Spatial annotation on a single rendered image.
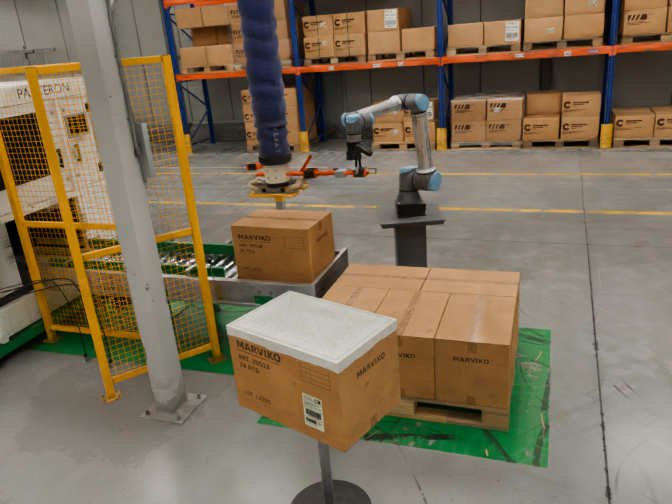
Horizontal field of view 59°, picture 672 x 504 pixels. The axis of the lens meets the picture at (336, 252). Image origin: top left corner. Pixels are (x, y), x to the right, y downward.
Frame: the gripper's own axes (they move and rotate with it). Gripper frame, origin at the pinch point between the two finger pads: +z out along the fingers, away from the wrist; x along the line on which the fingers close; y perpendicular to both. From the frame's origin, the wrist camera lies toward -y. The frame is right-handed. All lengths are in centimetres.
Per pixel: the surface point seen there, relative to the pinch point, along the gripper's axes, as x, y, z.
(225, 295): 37, 92, 80
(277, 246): 24, 54, 46
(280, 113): 7, 49, -40
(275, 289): 37, 53, 72
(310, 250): 25, 30, 48
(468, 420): 80, -81, 125
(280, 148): 8, 51, -18
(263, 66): 12, 55, -71
